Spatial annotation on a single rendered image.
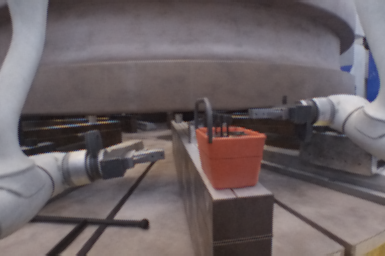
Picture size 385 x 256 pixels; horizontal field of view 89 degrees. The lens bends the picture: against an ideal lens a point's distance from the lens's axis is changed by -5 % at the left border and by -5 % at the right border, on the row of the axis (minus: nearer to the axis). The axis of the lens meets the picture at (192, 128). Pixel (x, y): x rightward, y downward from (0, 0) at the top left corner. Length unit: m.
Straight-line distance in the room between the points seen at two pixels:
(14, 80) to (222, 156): 0.45
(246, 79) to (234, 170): 0.82
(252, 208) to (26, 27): 0.64
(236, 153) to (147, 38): 1.01
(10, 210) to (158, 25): 1.15
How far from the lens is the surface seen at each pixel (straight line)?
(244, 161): 0.49
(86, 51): 1.44
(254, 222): 0.51
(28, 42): 0.59
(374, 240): 1.25
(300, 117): 0.64
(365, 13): 0.69
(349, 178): 1.64
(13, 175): 0.47
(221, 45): 1.37
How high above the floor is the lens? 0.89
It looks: 7 degrees down
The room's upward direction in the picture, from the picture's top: 2 degrees counter-clockwise
